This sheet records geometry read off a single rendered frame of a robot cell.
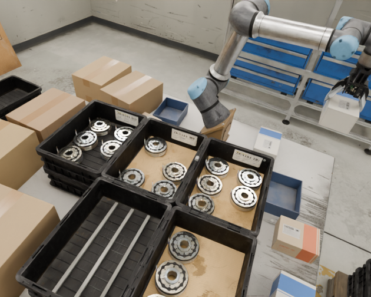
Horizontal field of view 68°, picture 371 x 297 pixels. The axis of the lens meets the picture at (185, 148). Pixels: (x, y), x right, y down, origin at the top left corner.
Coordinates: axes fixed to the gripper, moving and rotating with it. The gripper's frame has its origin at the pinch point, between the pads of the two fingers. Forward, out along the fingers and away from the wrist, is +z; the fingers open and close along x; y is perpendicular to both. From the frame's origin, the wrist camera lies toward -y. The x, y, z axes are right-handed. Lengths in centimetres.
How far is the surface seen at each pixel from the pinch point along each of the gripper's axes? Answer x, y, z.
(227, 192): -29, 48, 28
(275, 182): -11.6, 18.6, 40.3
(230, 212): -25, 56, 28
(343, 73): 12, -141, 45
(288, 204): -2.8, 28.3, 40.3
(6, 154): -112, 82, 21
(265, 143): -23.3, 3.2, 31.8
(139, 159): -70, 51, 28
